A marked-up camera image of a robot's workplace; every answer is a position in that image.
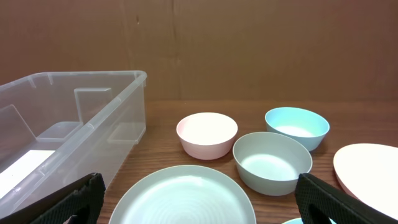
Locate light blue bowl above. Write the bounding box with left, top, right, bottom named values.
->
left=264, top=107, right=330, bottom=152

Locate pink plate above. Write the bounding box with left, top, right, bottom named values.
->
left=333, top=143, right=397, bottom=219

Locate pink bowl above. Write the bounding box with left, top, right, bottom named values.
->
left=176, top=112, right=238, bottom=160

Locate grey-green bowl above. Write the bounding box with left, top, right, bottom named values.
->
left=233, top=132, right=313, bottom=196

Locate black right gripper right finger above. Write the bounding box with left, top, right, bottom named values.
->
left=295, top=173, right=397, bottom=224

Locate clear plastic storage bin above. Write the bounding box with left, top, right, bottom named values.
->
left=1, top=70, right=147, bottom=217

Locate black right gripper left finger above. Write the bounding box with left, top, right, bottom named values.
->
left=1, top=173, right=106, bottom=224

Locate light blue plate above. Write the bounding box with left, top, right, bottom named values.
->
left=281, top=217, right=336, bottom=224

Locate grey-green plate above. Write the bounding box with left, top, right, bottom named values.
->
left=109, top=165, right=256, bottom=224

